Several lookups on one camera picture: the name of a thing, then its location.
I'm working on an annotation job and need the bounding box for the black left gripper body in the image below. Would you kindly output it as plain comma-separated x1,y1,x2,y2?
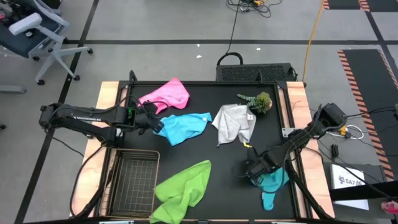
136,102,159,132

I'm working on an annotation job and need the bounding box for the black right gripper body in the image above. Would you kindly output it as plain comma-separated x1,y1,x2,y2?
246,148,281,185

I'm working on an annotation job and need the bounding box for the teal microfiber towel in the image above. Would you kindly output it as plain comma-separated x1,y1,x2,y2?
256,167,290,212

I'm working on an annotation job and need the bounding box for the light blue microfiber towel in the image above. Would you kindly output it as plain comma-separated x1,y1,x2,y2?
152,112,213,147

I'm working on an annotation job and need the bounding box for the pink microfiber towel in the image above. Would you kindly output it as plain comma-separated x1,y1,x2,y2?
138,77,191,115

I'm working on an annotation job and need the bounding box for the white waffle weave towel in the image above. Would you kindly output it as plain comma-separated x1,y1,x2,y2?
211,103,257,147

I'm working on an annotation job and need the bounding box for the green microfiber towel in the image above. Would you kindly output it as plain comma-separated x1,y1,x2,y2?
149,159,212,224

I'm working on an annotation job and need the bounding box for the small potted artificial plant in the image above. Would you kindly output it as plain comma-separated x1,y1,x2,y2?
237,91,274,115

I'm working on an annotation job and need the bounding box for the white printed cardboard box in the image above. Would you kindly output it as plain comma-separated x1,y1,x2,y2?
329,164,370,211

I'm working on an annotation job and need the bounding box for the black perforated equipment box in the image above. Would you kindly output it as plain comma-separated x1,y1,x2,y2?
216,63,298,82

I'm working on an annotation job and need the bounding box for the black metal bar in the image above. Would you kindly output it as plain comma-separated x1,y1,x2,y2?
329,180,398,202

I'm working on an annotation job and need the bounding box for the black mat with hazard stripes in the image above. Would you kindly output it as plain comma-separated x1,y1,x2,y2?
359,0,398,12
337,49,398,182
322,0,361,10

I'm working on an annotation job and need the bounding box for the pink red patterned item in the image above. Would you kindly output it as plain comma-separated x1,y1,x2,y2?
381,200,398,215

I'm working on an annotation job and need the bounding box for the grey metal bar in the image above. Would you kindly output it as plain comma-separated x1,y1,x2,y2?
0,85,27,95

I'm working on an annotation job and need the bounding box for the grey office chair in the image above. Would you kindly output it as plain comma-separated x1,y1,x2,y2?
0,0,94,86

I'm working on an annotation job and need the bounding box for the wire mesh basket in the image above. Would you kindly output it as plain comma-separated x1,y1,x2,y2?
107,148,161,219

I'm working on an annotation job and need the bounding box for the black metal table frame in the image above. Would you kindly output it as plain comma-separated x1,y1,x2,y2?
93,70,335,224

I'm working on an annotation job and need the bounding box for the white cable with yellow plug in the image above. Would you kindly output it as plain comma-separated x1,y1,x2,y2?
326,124,364,140

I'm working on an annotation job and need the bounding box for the black looped floor cable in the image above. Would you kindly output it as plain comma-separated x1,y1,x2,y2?
216,0,244,66

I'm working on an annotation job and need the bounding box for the tangled black cable bundle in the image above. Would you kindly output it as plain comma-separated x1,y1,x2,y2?
226,0,283,18

